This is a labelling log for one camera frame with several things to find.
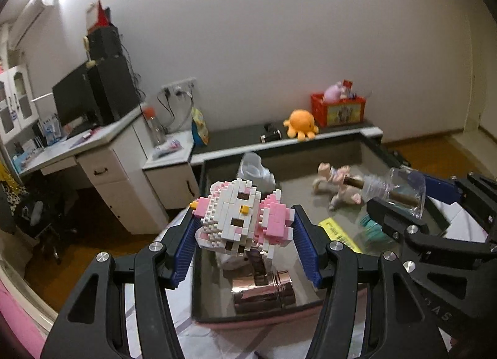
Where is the black power cable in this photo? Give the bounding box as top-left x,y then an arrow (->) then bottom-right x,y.
157,87 -> 195,134

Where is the black keyboard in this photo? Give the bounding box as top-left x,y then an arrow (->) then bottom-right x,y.
66,122 -> 99,140

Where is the yellow blue snack bag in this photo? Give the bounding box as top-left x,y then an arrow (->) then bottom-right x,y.
191,107 -> 209,146

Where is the pink bed cover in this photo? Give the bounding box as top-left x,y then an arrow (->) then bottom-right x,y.
0,281 -> 47,359

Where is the rose gold mirrored box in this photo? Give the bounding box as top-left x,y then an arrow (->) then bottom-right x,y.
231,269 -> 296,315

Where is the black office chair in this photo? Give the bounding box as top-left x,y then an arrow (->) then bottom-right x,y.
8,184 -> 78,262

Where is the white glass door cabinet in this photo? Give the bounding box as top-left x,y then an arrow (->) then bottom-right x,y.
0,64 -> 39,146

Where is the white wall socket panel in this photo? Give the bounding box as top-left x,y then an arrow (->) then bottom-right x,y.
161,77 -> 197,97

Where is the bag of pink items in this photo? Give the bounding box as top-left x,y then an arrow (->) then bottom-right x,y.
151,137 -> 183,159

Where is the yellow printed card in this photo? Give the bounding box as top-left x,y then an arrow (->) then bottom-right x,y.
318,218 -> 363,255

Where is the orange octopus plush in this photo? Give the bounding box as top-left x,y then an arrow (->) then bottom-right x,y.
283,109 -> 320,141

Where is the black computer tower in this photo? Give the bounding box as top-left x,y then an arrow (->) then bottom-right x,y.
87,55 -> 140,127

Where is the blue white packet box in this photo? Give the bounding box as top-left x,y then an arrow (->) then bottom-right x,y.
41,114 -> 63,146

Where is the black speaker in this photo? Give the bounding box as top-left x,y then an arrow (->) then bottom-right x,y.
87,25 -> 121,60

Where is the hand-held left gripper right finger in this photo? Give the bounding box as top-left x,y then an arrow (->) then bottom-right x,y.
289,204 -> 453,359

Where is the small cream desk ornament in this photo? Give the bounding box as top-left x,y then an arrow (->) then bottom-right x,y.
83,36 -> 96,68

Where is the white pink block cat figure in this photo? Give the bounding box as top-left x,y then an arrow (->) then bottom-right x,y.
190,178 -> 296,256

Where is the black low bench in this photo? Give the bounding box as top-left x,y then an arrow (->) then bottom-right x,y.
192,120 -> 385,165

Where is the red crate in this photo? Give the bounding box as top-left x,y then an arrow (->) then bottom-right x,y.
311,93 -> 367,127

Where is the clear bottle with red cap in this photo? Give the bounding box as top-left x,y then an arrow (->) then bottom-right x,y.
142,106 -> 166,146

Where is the black monitor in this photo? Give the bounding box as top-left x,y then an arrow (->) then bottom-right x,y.
52,62 -> 98,127

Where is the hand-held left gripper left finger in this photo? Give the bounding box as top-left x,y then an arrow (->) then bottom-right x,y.
41,205 -> 200,359

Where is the white desk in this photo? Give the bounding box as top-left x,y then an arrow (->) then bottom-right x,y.
17,104 -> 171,235

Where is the red desk calendar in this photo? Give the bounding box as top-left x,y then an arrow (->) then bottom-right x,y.
86,0 -> 113,31

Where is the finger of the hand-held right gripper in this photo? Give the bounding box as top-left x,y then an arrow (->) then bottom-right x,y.
423,173 -> 497,223
366,198 -> 497,263

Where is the white air conditioner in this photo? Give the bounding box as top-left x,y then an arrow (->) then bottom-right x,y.
8,0 -> 59,47

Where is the white striped quilt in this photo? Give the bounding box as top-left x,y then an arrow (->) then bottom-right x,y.
124,207 -> 323,359

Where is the pink plush toy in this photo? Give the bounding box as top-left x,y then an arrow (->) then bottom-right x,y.
323,80 -> 352,102

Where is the white nightstand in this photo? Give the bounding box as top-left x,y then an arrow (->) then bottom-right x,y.
142,130 -> 200,210

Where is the pink box with black rim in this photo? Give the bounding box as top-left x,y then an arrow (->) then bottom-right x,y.
191,128 -> 497,330

